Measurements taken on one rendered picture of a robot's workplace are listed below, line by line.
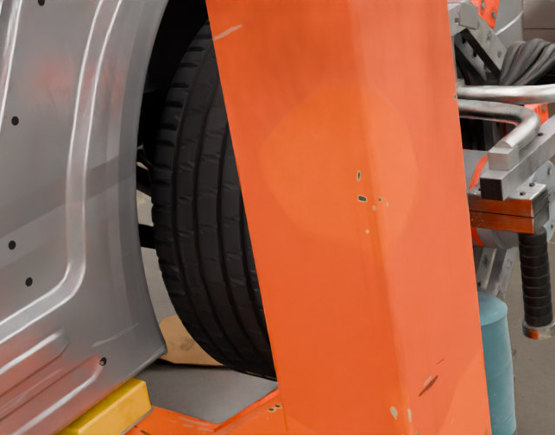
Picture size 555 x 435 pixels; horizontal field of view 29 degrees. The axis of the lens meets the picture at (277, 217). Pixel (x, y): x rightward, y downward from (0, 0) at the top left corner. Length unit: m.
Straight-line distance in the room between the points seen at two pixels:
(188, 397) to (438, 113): 1.97
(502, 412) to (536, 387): 1.13
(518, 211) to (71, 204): 0.56
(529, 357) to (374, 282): 1.88
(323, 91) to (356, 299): 0.20
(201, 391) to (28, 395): 1.56
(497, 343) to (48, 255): 0.63
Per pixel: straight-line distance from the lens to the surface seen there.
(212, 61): 1.54
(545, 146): 1.45
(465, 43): 1.74
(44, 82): 1.37
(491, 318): 1.53
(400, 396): 1.04
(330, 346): 1.06
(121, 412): 1.51
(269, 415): 1.20
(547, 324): 1.44
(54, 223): 1.40
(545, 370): 2.80
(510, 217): 1.37
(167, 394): 2.94
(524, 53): 1.64
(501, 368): 1.57
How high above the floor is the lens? 1.48
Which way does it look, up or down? 22 degrees down
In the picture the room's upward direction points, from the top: 10 degrees counter-clockwise
